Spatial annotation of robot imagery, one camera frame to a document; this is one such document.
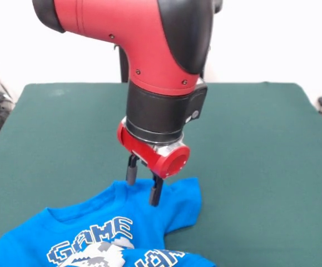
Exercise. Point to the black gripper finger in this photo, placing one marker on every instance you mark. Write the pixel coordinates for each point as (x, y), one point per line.
(156, 192)
(132, 169)

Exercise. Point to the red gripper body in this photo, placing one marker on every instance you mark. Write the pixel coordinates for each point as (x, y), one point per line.
(155, 155)

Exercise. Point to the blue printed t-shirt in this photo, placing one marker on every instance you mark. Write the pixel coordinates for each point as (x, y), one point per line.
(121, 222)

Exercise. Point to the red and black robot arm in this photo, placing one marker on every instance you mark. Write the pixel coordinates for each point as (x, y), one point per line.
(149, 55)

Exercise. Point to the dark green tablecloth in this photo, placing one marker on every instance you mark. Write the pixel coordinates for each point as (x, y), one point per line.
(260, 180)

